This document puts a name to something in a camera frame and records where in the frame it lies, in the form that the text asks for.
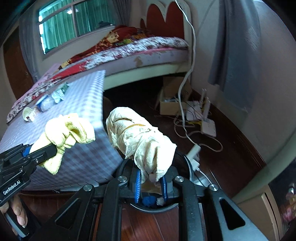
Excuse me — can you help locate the white cloth bundle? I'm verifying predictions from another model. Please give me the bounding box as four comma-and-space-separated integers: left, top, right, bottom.
106, 107, 177, 183

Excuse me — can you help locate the blue white paper cup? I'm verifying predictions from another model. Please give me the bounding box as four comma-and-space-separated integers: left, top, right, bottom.
22, 107, 37, 122

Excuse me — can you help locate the yellow cloth rag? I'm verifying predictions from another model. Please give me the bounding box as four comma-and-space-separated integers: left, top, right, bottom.
30, 113, 95, 175

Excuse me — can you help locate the clear plastic bag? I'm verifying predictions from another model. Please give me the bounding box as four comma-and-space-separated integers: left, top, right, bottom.
40, 96, 55, 112

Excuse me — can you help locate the green white carton box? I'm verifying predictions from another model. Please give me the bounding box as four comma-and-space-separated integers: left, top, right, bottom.
58, 82, 69, 94

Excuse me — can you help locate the black trash bucket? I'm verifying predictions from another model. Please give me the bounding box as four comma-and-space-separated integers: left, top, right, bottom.
116, 147, 201, 214

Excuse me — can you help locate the person's left hand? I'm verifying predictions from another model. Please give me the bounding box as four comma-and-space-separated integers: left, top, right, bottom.
1, 194, 28, 228

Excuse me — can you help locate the lilac checkered tablecloth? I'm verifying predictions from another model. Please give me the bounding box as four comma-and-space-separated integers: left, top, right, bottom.
1, 70, 122, 190

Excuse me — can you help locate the white wifi router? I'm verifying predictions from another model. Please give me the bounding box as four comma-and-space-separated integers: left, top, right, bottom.
199, 89, 216, 138

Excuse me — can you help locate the cardboard box on floor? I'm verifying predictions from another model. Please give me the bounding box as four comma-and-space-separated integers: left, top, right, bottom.
159, 76, 192, 116

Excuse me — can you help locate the brown wooden door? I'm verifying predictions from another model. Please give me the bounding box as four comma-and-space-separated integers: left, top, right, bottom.
3, 27, 34, 99

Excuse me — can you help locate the pink sheet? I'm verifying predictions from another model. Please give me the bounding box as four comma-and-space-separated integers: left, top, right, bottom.
13, 63, 61, 107

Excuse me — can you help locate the bed with floral sheet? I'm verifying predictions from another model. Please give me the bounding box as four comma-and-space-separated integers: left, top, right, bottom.
6, 37, 189, 123

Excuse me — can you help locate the grey curtain right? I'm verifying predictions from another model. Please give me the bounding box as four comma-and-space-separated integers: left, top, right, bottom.
208, 1, 261, 112

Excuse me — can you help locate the grey curtain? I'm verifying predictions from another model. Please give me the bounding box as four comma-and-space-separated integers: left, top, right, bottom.
208, 1, 261, 112
19, 6, 41, 83

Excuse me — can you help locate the red patterned blanket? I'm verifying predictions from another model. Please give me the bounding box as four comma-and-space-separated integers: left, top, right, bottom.
58, 25, 154, 70

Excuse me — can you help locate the grey curtain left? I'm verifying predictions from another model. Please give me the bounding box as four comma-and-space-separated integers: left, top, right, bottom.
19, 6, 41, 83

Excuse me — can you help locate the window with green curtain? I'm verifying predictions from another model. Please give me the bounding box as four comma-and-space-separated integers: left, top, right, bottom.
36, 0, 127, 56

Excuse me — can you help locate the red white headboard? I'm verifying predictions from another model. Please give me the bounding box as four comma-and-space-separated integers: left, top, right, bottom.
140, 1, 194, 75

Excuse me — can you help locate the white hanging cable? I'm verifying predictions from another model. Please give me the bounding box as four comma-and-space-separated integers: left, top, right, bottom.
174, 0, 202, 172

